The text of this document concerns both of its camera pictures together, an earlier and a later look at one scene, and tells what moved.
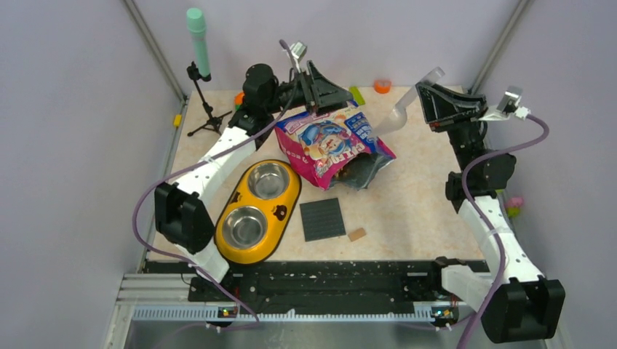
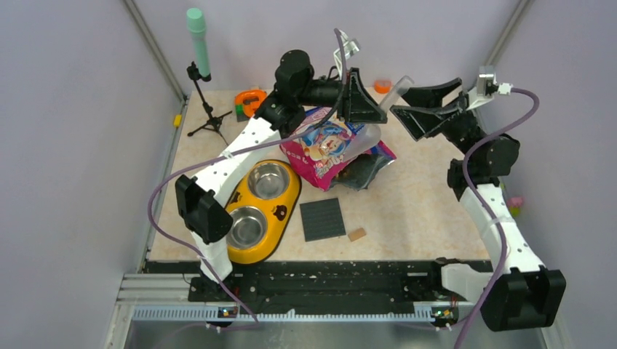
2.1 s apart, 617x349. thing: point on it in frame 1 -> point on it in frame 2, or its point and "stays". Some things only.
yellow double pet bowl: x=258 y=211 stays
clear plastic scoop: x=398 y=115 -> x=368 y=136
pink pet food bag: x=335 y=147 stays
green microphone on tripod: x=196 y=25 stays
